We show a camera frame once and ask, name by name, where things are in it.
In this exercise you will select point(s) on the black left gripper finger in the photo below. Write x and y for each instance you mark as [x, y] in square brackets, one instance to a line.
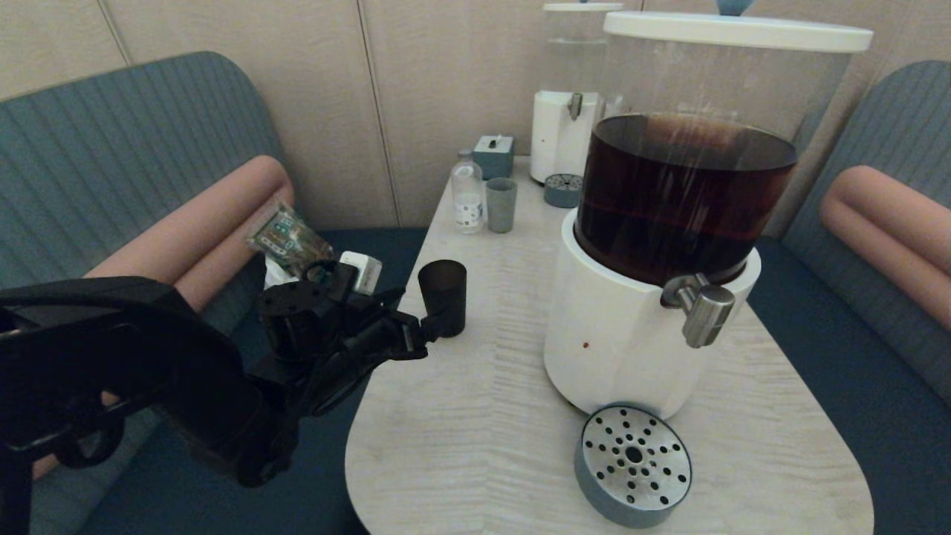
[435, 327]
[390, 299]

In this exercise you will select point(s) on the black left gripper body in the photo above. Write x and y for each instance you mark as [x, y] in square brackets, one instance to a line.
[371, 331]

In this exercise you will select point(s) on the black tapered cup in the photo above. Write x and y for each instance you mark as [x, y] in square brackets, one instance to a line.
[443, 293]

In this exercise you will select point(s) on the large dispenser with dark tea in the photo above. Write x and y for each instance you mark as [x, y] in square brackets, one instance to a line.
[654, 245]

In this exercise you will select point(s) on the blue-grey cup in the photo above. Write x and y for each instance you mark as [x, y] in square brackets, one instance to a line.
[501, 206]

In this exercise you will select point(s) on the white crumpled tissue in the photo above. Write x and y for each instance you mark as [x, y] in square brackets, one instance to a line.
[271, 275]

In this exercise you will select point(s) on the green brown snack bag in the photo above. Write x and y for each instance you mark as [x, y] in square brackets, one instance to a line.
[286, 238]

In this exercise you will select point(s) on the clear plastic water bottle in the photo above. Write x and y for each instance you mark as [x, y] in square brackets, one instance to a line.
[468, 197]

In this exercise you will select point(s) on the small blue-grey perforated drip tray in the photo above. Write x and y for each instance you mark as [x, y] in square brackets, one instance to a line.
[563, 191]

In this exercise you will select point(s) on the pink bolster beside snack bag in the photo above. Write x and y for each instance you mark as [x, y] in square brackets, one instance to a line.
[200, 230]

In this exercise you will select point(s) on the small dispenser with clear water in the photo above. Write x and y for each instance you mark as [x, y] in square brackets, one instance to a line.
[568, 134]

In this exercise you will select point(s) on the large blue-grey perforated drip tray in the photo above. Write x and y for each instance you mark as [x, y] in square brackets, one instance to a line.
[631, 464]

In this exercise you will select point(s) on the white small dispenser lid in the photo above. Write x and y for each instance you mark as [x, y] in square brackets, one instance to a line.
[583, 7]

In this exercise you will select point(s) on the white large dispenser lid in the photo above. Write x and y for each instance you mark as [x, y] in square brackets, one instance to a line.
[735, 33]

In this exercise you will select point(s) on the teal empty bench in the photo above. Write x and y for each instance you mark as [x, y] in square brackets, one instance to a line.
[877, 371]

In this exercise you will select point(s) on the pink bolster on empty bench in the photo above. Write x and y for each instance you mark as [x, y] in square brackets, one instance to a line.
[891, 223]

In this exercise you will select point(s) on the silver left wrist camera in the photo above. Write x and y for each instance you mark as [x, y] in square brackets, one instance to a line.
[362, 271]

